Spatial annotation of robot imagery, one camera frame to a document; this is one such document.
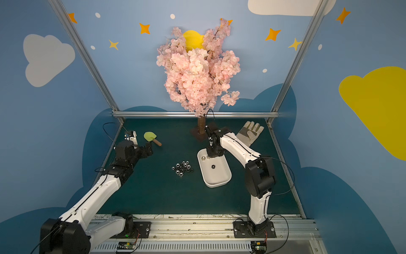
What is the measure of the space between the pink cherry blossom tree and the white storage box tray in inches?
13.4

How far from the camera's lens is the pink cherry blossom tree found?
2.06ft

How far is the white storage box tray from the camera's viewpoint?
0.87 meters
